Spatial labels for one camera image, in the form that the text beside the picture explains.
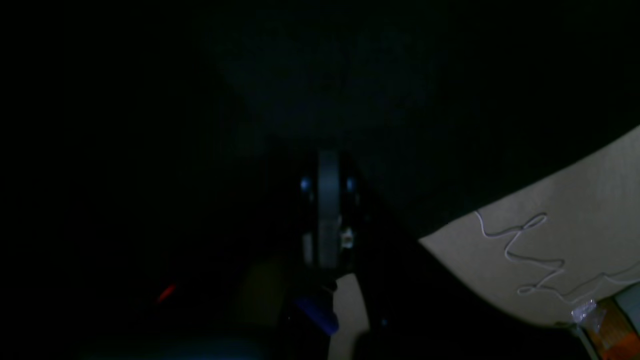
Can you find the orange and blue clamp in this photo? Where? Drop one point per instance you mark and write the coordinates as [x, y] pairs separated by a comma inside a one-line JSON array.
[[320, 314]]

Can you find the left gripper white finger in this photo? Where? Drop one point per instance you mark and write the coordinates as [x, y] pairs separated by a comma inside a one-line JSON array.
[[330, 215]]

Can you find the black table cloth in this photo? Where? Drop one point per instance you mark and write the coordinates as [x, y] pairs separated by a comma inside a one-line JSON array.
[[152, 151]]

